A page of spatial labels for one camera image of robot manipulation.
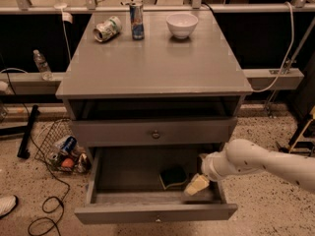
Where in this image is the grey metal lower rail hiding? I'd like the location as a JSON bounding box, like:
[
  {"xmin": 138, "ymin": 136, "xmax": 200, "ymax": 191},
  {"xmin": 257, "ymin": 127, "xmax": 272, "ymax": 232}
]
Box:
[{"xmin": 0, "ymin": 68, "xmax": 304, "ymax": 95}]

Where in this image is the black bar on floor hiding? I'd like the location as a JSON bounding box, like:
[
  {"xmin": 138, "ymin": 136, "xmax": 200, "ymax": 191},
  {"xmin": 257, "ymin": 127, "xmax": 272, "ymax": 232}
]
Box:
[{"xmin": 17, "ymin": 105, "xmax": 39, "ymax": 159}]

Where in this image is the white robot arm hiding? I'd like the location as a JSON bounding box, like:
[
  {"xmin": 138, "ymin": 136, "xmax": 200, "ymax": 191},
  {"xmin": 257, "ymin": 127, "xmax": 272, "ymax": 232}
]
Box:
[{"xmin": 184, "ymin": 139, "xmax": 315, "ymax": 196}]

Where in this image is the white hanging cable with tag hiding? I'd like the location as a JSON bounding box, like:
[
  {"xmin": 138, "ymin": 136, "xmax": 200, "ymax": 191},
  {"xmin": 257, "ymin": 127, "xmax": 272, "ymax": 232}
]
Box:
[{"xmin": 48, "ymin": 0, "xmax": 74, "ymax": 62}]

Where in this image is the clear plastic water bottle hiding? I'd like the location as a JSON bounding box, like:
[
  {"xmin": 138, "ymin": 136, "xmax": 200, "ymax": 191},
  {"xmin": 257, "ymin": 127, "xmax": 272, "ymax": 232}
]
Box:
[{"xmin": 33, "ymin": 49, "xmax": 53, "ymax": 81}]

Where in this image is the blue can in basket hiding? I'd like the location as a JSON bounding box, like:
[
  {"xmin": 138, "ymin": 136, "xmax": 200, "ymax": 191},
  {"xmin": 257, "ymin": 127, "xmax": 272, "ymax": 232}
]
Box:
[{"xmin": 60, "ymin": 136, "xmax": 77, "ymax": 155}]

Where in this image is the white cable right side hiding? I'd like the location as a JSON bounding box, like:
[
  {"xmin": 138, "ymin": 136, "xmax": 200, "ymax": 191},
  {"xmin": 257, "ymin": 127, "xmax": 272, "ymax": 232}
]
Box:
[{"xmin": 251, "ymin": 1, "xmax": 295, "ymax": 93}]

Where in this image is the grey metal rail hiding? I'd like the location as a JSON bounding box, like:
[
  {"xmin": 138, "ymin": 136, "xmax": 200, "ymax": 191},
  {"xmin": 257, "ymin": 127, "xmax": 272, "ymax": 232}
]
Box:
[
  {"xmin": 0, "ymin": 68, "xmax": 304, "ymax": 95},
  {"xmin": 0, "ymin": 3, "xmax": 315, "ymax": 15}
]

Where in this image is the round metal drawer knob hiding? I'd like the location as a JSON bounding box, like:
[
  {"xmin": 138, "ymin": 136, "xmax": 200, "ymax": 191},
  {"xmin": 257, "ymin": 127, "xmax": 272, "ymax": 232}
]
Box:
[{"xmin": 152, "ymin": 130, "xmax": 160, "ymax": 139}]

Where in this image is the crushed green soda can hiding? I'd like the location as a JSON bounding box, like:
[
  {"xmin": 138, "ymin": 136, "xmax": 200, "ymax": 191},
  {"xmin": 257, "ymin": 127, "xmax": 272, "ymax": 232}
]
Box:
[{"xmin": 93, "ymin": 16, "xmax": 122, "ymax": 42}]

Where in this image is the grey wooden drawer cabinet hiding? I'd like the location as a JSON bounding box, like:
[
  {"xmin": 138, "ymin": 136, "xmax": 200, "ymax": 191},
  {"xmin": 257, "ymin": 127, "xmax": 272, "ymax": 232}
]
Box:
[{"xmin": 54, "ymin": 9, "xmax": 254, "ymax": 226}]

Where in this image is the grey metal upper rail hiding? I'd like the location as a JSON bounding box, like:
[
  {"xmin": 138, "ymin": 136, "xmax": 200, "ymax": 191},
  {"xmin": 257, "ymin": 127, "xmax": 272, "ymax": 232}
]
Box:
[{"xmin": 0, "ymin": 3, "xmax": 315, "ymax": 15}]

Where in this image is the green and yellow sponge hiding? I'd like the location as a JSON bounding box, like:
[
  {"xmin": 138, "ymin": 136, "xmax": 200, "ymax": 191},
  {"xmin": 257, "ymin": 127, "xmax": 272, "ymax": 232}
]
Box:
[{"xmin": 159, "ymin": 165, "xmax": 187, "ymax": 190}]

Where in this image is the orange fruit in basket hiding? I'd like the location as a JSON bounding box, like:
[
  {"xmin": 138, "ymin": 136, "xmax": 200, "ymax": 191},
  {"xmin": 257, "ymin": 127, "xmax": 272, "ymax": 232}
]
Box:
[{"xmin": 61, "ymin": 158, "xmax": 75, "ymax": 168}]

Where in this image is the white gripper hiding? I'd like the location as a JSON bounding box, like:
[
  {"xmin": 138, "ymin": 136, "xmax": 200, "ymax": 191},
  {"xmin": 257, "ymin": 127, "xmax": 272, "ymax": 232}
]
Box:
[{"xmin": 184, "ymin": 151, "xmax": 234, "ymax": 196}]

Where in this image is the open grey middle drawer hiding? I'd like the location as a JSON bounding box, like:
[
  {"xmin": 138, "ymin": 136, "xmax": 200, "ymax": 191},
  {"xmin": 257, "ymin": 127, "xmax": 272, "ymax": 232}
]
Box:
[{"xmin": 75, "ymin": 147, "xmax": 237, "ymax": 224}]

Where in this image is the white ceramic bowl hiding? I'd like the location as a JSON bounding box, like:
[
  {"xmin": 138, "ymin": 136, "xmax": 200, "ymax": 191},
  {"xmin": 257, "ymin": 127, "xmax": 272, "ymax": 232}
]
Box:
[{"xmin": 166, "ymin": 13, "xmax": 199, "ymax": 39}]

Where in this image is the white shoe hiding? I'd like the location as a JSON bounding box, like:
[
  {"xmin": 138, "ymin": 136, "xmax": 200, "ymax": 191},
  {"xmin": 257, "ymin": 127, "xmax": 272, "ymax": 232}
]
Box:
[{"xmin": 0, "ymin": 195, "xmax": 19, "ymax": 218}]

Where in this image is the closed grey upper drawer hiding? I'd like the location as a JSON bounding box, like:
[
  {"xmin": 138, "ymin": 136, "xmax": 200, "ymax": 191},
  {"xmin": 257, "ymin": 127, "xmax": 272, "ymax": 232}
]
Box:
[{"xmin": 71, "ymin": 117, "xmax": 237, "ymax": 147}]

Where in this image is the black cable on floor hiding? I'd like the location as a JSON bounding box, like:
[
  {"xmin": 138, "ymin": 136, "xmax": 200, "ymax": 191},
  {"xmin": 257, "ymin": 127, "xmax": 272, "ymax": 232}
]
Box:
[{"xmin": 0, "ymin": 67, "xmax": 71, "ymax": 236}]

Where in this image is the upright blue energy drink can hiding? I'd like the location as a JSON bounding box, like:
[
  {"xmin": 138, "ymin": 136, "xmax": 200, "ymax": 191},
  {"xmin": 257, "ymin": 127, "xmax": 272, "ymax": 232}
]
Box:
[{"xmin": 129, "ymin": 2, "xmax": 145, "ymax": 40}]

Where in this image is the black wheeled cart frame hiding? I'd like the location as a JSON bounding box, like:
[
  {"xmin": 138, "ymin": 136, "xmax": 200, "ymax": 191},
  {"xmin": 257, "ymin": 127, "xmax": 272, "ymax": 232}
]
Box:
[{"xmin": 276, "ymin": 106, "xmax": 315, "ymax": 156}]

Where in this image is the wire basket on floor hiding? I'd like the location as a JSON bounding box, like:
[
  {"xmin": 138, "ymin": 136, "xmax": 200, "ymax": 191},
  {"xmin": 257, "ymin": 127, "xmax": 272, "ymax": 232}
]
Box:
[{"xmin": 35, "ymin": 119, "xmax": 91, "ymax": 173}]

